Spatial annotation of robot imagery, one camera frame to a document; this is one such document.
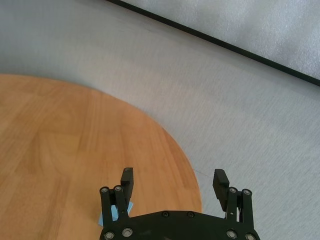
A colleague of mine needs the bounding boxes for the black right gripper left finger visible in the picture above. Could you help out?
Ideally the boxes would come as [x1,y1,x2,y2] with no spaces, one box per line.
[99,167,135,227]

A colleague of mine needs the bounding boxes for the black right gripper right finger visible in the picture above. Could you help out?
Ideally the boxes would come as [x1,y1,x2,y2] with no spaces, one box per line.
[211,169,256,225]

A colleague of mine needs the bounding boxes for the blue cube block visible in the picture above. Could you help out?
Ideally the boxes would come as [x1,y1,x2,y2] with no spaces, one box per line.
[97,201,134,227]

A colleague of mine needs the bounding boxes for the black wall trim strip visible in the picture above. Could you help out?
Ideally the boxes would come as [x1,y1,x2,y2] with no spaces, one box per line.
[104,0,320,88]

